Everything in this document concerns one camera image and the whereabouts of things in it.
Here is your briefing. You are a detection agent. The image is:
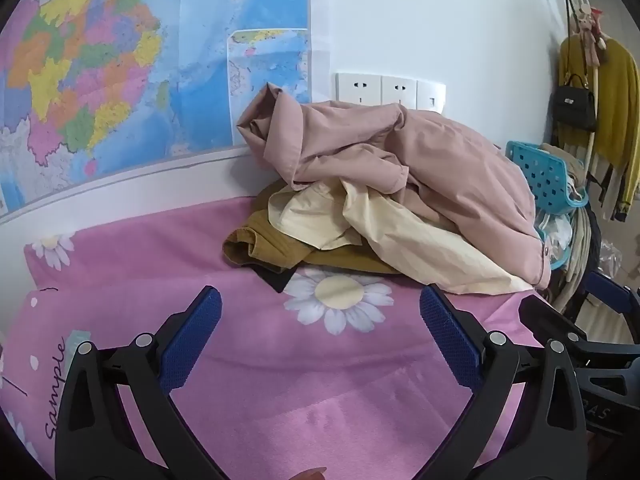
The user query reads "white wall switch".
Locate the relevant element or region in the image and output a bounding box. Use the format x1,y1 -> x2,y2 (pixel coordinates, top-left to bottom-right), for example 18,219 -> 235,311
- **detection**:
416,80 -> 447,113

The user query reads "beige cloth pile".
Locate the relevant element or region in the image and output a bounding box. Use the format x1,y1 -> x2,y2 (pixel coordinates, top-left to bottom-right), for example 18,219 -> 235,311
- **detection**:
550,200 -> 601,311

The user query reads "black cloth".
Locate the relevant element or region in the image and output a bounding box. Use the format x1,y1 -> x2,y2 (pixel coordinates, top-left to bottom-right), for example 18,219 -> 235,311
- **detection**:
250,262 -> 298,294

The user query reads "white wall socket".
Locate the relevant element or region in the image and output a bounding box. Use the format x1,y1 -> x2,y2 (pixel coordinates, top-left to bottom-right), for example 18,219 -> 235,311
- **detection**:
381,75 -> 418,109
336,72 -> 383,107

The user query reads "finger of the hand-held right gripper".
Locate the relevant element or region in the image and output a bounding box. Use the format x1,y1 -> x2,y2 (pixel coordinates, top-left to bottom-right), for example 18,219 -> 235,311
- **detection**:
519,295 -> 592,350
585,270 -> 640,322

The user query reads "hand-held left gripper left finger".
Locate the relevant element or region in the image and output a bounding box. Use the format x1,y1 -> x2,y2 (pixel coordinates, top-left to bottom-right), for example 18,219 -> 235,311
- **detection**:
54,286 -> 231,480

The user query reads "yellow hanging sweater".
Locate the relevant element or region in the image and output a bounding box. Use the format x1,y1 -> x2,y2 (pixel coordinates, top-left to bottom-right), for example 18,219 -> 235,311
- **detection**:
557,35 -> 640,222

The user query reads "blue plastic basket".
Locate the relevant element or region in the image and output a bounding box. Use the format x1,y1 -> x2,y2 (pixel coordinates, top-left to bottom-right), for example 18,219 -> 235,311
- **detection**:
505,140 -> 591,271

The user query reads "cream garment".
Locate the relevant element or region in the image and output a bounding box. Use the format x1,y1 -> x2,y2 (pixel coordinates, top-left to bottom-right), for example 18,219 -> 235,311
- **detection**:
267,177 -> 536,296

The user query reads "mustard garment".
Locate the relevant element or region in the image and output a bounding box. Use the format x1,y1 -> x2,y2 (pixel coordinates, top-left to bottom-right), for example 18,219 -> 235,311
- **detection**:
222,210 -> 401,276

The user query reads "colourful wall map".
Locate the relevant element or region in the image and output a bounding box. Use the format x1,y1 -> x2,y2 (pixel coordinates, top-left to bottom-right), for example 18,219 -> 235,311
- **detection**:
0,0 -> 331,221

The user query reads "pink floral blanket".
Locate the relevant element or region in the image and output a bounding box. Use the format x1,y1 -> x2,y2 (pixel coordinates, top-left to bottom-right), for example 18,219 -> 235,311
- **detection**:
0,195 -> 551,480

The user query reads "black handbag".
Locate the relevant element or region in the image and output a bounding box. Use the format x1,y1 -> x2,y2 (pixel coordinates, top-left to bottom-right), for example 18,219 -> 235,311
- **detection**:
552,74 -> 598,133

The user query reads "pink jacket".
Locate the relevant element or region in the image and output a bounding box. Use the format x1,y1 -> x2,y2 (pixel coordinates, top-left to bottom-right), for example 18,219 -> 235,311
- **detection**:
235,81 -> 553,291

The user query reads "small plush toy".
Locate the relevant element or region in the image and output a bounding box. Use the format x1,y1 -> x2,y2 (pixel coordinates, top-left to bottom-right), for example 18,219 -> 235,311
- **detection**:
575,7 -> 608,68

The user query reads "clear plastic bag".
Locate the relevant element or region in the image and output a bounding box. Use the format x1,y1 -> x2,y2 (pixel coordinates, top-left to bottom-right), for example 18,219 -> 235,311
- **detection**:
597,237 -> 623,281

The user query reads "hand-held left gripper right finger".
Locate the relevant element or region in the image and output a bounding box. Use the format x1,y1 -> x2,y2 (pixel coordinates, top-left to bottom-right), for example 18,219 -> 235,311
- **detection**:
415,284 -> 588,480

